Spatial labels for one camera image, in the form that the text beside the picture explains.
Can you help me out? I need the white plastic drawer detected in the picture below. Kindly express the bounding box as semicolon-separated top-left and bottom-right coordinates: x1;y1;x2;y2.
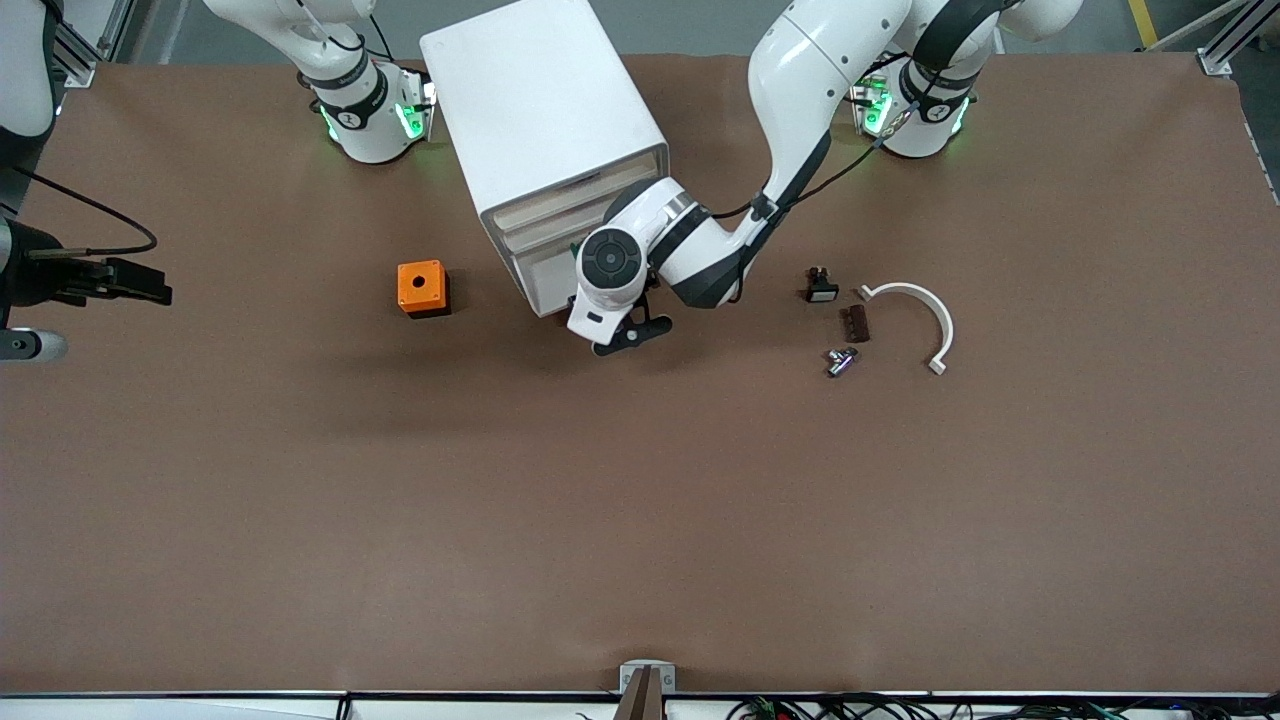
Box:
499;185;641;254
490;157;663;235
510;235;586;318

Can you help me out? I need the white curved plastic clip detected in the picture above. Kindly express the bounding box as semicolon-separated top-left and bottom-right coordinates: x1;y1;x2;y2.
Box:
857;282;956;377

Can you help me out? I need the orange button enclosure box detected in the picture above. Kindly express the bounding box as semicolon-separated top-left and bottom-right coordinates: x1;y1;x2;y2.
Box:
396;259;452;320

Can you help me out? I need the aluminium frame profile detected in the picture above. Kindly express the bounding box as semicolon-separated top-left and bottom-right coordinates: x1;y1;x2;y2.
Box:
55;20;101;89
1197;0;1280;78
98;0;141;63

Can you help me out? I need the white drawer cabinet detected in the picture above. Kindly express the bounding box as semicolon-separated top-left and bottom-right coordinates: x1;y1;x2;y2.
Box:
418;0;671;301

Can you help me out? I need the white table edge rail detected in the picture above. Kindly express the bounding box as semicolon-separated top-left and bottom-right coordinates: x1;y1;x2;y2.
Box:
0;688;1280;720

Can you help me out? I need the brown post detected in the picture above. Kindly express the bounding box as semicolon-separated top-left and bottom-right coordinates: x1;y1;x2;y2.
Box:
615;666;666;720

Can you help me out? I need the grey metal bracket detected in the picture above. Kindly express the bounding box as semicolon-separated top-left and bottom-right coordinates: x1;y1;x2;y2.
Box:
618;659;678;695

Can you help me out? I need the brown table mat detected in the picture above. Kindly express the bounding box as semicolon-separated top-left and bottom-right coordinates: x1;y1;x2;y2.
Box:
0;50;1280;696

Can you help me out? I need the black cable bundle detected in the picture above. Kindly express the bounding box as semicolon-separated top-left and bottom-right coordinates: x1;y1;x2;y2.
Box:
725;693;1280;720

